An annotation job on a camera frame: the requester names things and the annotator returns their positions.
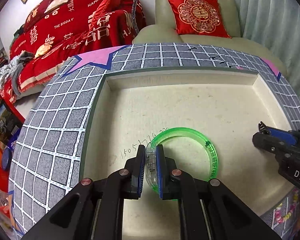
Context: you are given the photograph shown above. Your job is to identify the green translucent bangle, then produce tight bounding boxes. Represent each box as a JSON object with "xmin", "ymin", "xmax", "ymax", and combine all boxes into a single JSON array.
[{"xmin": 145, "ymin": 127, "xmax": 219, "ymax": 194}]

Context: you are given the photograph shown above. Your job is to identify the grey grid tablecloth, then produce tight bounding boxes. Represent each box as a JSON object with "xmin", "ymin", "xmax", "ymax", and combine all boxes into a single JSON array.
[{"xmin": 8, "ymin": 40, "xmax": 300, "ymax": 237}]

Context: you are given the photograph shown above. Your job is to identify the pale green curtain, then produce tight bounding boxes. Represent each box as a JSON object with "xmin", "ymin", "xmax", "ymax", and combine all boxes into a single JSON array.
[{"xmin": 235, "ymin": 0, "xmax": 300, "ymax": 99}]

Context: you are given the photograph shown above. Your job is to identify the green armchair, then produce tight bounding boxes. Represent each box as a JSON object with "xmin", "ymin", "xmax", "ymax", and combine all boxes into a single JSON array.
[{"xmin": 133, "ymin": 0, "xmax": 288, "ymax": 75}]

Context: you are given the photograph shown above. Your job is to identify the gold stuffed ornament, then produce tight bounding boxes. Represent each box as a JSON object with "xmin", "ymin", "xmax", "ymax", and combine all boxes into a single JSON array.
[{"xmin": 34, "ymin": 43, "xmax": 52, "ymax": 58}]

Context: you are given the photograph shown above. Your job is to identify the red sofa cover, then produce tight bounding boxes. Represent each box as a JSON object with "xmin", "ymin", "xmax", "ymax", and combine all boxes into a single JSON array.
[{"xmin": 0, "ymin": 0, "xmax": 136, "ymax": 103}]

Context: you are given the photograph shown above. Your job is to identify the red embroidered cushion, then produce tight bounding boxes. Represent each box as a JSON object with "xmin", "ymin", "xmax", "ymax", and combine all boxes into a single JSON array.
[{"xmin": 167, "ymin": 0, "xmax": 230, "ymax": 38}]

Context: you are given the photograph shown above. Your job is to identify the grey crumpled clothes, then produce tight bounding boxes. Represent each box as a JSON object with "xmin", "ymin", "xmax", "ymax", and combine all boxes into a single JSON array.
[{"xmin": 0, "ymin": 51, "xmax": 34, "ymax": 94}]

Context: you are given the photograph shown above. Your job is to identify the dark red pillow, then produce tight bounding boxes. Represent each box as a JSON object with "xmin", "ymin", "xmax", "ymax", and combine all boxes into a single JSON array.
[{"xmin": 23, "ymin": 0, "xmax": 53, "ymax": 32}]

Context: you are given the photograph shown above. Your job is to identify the pastel bead bracelet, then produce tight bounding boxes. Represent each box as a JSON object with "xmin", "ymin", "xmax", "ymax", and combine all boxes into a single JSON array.
[{"xmin": 274, "ymin": 189, "xmax": 300, "ymax": 225}]

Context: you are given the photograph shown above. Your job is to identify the braided hanging cable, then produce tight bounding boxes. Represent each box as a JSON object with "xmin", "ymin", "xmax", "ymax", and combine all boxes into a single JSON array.
[{"xmin": 131, "ymin": 0, "xmax": 144, "ymax": 36}]

